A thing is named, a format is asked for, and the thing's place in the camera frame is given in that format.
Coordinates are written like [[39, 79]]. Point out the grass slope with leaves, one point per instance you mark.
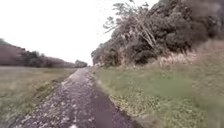
[[150, 86]]

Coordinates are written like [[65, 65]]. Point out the dark asphalt path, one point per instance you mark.
[[80, 103]]

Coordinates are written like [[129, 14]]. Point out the wood with bare branches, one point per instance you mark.
[[166, 33]]

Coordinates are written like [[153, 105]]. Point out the robot's own part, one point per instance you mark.
[[72, 126]]

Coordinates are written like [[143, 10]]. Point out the low distant tree line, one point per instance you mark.
[[33, 58]]

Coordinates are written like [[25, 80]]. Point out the flat grass field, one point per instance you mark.
[[20, 83]]

